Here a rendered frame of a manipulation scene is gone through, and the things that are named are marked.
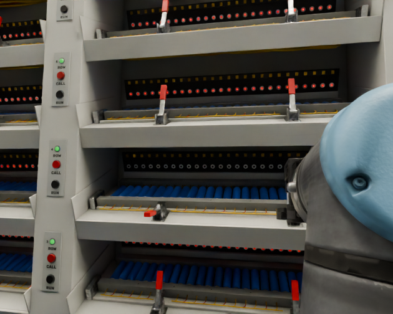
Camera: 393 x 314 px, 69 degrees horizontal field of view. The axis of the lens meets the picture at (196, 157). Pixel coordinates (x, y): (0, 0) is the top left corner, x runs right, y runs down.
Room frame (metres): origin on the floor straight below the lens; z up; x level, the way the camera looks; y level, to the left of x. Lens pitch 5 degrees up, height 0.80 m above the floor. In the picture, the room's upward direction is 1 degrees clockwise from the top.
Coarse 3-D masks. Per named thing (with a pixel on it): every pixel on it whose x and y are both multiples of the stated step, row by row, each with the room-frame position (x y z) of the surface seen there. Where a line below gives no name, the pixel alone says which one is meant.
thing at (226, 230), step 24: (96, 192) 0.69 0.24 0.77; (96, 216) 0.62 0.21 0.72; (120, 216) 0.61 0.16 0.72; (168, 216) 0.60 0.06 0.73; (192, 216) 0.60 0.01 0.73; (216, 216) 0.59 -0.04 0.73; (240, 216) 0.59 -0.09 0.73; (264, 216) 0.58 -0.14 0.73; (120, 240) 0.61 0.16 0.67; (144, 240) 0.60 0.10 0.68; (168, 240) 0.59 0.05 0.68; (192, 240) 0.58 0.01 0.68; (216, 240) 0.57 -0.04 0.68; (240, 240) 0.56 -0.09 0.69; (264, 240) 0.55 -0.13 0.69; (288, 240) 0.54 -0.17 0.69
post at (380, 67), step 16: (352, 0) 0.64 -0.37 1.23; (384, 16) 0.50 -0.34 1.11; (384, 32) 0.50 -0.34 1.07; (352, 48) 0.65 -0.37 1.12; (368, 48) 0.57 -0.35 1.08; (384, 48) 0.50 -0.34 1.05; (352, 64) 0.66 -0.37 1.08; (368, 64) 0.57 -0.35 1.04; (384, 64) 0.50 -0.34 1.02; (352, 80) 0.66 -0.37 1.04; (368, 80) 0.58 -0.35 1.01; (384, 80) 0.51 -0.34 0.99
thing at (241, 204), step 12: (108, 204) 0.65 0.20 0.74; (120, 204) 0.64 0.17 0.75; (132, 204) 0.64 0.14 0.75; (144, 204) 0.63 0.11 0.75; (156, 204) 0.63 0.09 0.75; (168, 204) 0.62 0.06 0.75; (180, 204) 0.62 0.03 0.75; (192, 204) 0.61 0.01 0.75; (204, 204) 0.61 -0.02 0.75; (216, 204) 0.60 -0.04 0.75; (228, 204) 0.60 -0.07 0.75; (240, 204) 0.59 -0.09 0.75; (252, 204) 0.59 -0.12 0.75; (264, 204) 0.58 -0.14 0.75; (276, 204) 0.58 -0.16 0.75
